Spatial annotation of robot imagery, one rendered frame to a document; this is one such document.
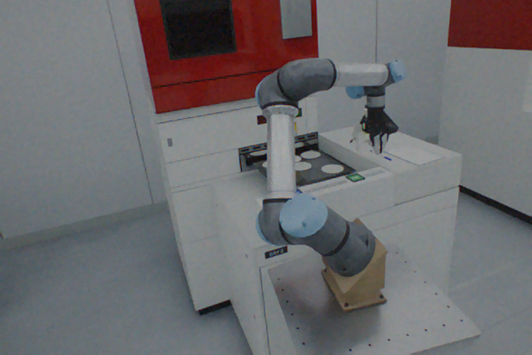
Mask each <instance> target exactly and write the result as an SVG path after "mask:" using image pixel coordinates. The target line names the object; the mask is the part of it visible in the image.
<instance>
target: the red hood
mask: <svg viewBox="0 0 532 355"><path fill-rule="evenodd" d="M126 3H127V8H128V12H129V16H130V20H131V27H132V31H133V36H134V40H135V47H136V51H137V56H138V60H139V63H140V71H141V75H142V79H143V84H144V88H145V93H146V95H147V96H148V98H149V100H150V103H151V105H152V106H153V108H154V110H155V113H156V114H160V113H166V112H172V111H181V110H186V109H191V108H196V107H202V106H211V105H216V104H222V103H227V102H232V101H242V100H247V99H252V98H255V92H256V87H257V85H258V84H259V83H260V82H261V81H262V80H263V79H264V78H265V77H266V76H268V75H270V74H272V73H274V72H275V71H277V70H278V69H279V68H281V67H283V66H284V65H285V64H287V63H289V62H292V61H295V60H299V59H307V58H319V46H318V4H317V0H126Z"/></svg>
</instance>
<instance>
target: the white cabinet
mask: <svg viewBox="0 0 532 355"><path fill-rule="evenodd" d="M212 191H213V197H214V207H215V213H216V218H217V223H219V233H220V239H221V245H222V250H223V256H224V266H225V271H226V277H227V282H228V287H229V297H230V302H231V303H232V305H233V308H234V311H235V313H236V315H237V317H238V320H239V323H240V325H241V327H242V329H243V331H244V335H245V337H246V338H247V341H248V343H249V346H250V348H251V351H252V353H253V355H297V352H296V349H295V347H294V345H293V340H292V338H291V335H290V333H289V330H288V326H287V324H286V322H285V319H284V316H283V312H282V309H281V308H280V305H279V302H278V298H277V294H276V293H275V290H274V287H273V283H272V280H271V278H270V276H269V273H268V270H269V269H271V268H273V267H275V266H278V265H280V264H283V263H286V262H288V261H290V260H292V259H296V258H298V257H300V256H303V255H305V254H308V253H311V252H313V251H315V250H314V249H311V248H309V247H308V246H305V245H296V246H275V245H271V244H270V245H267V246H264V247H260V248H257V249H251V248H250V247H249V245H248V243H247V241H246V240H245V238H244V236H243V234H242V233H241V231H240V230H239V227H238V226H237V224H236V223H235V222H234V220H233V218H232V217H231V215H230V213H229V212H228V210H227V209H226V207H225V206H224V204H223V202H222V200H221V199H220V197H219V196H218V195H217V194H216V193H215V191H214V189H213V186H212ZM458 194H459V186H454V187H451V188H448V189H445V190H440V191H437V193H435V194H431V195H427V196H423V197H420V198H417V199H414V200H409V201H406V202H403V203H400V204H397V205H394V207H392V208H389V209H386V210H381V211H378V212H376V213H373V214H368V215H365V216H361V217H358V218H359V219H360V220H361V221H362V222H363V223H364V224H365V225H366V226H367V227H368V228H369V229H370V230H371V231H372V232H373V233H374V235H375V236H376V237H377V238H378V239H379V240H380V241H381V242H382V244H396V245H397V247H398V248H399V249H400V250H401V251H402V252H403V253H404V254H405V255H406V256H407V257H408V258H409V259H410V260H411V261H412V262H413V263H414V264H415V265H416V266H417V267H418V268H419V269H420V270H421V271H422V272H423V273H424V274H425V275H426V276H427V277H428V278H429V279H430V280H431V281H432V282H433V283H434V284H435V285H436V286H437V287H438V288H439V289H440V290H441V291H442V292H443V294H444V295H445V296H446V291H447V287H448V283H449V276H450V268H451V254H452V246H453V239H454V231H455V223H456V209H457V201H458Z"/></svg>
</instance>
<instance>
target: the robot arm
mask: <svg viewBox="0 0 532 355"><path fill-rule="evenodd" d="M405 76H406V67H405V65H404V63H403V62H402V61H401V60H399V59H395V60H393V61H390V62H388V63H362V62H334V61H332V60H331V59H328V58H307V59H299V60H295V61H292V62H289V63H287V64H285V65H284V66H283V67H281V68H279V69H278V70H277V71H275V72H274V73H272V74H270V75H268V76H266V77H265V78H264V79H263V80H262V81H261V82H260V83H259V84H258V85H257V87H256V92H255V100H256V103H257V105H259V109H260V110H261V111H262V115H263V116H264V117H266V118H267V122H268V194H267V195H266V196H264V197H263V198H262V209H261V210H260V211H259V213H258V214H257V215H256V218H255V228H256V230H257V233H258V235H259V238H261V240H262V241H263V242H264V243H267V244H271V245H275V246H296V245H305V246H308V247H309V248H311V249H314V250H315V251H316V252H318V253H320V254H321V255H322V256H323V257H324V258H325V259H326V261H327V262H328V264H329V266H330V267H331V269H332V270H333V271H335V272H336V273H338V274H340V275H341V276H344V277H351V276H353V275H356V274H358V273H360V272H361V271H363V270H364V269H365V268H366V267H367V266H368V265H369V264H370V262H371V261H372V258H373V256H374V254H375V250H376V238H375V235H374V233H373V232H372V231H371V230H370V229H369V228H368V227H366V226H365V225H363V224H358V223H354V222H351V221H348V220H345V219H344V218H343V217H342V216H341V215H339V214H338V213H336V212H335V211H334V210H332V209H331V208H329V207H328V206H327V205H325V204H324V203H323V201H321V200H320V199H319V198H317V197H315V196H313V195H310V194H299V195H297V194H296V181H295V148H294V117H295V116H296V115H297V114H298V102H299V101H301V100H302V99H304V98H306V97H308V96H310V95H313V94H315V93H318V92H320V91H329V90H331V88H332V87H333V86H345V87H346V93H347V96H348V97H349V98H351V99H353V100H356V99H360V98H363V97H364V96H367V104H366V105H365V108H366V109H367V117H366V118H365V119H362V130H363V131H365V132H366V133H368V134H369V133H370V134H369V137H370V140H369V141H368V144H369V146H370V147H371V148H373V150H374V152H375V153H376V154H377V155H379V153H380V154H382V152H383V151H384V149H385V147H386V145H387V142H388V139H389V135H390V134H392V133H395V132H397V130H398V128H399V127H398V126H397V124H396V123H395V122H394V121H393V120H392V119H391V118H390V117H389V115H388V114H387V113H386V112H385V111H384V109H385V104H386V87H388V86H390V85H393V83H395V82H399V81H400V80H402V79H404V78H405ZM363 123H365V129H364V128H363ZM378 135H379V137H378ZM379 148H380V150H379Z"/></svg>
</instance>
